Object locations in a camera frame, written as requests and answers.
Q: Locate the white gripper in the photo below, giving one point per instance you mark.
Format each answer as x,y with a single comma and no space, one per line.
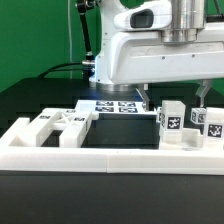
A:
142,57

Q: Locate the white chair seat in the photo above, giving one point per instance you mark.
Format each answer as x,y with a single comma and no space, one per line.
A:
189,139

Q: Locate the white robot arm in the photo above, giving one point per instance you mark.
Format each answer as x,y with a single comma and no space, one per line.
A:
188,18

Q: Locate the white U-shaped obstacle fence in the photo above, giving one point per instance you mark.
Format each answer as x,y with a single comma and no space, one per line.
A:
16,155

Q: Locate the white base tag plate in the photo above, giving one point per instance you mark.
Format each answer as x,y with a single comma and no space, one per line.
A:
116,107

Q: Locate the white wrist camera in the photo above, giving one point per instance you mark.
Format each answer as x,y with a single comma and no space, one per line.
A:
151,15

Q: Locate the white chair back frame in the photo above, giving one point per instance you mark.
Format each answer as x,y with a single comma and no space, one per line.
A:
73,126

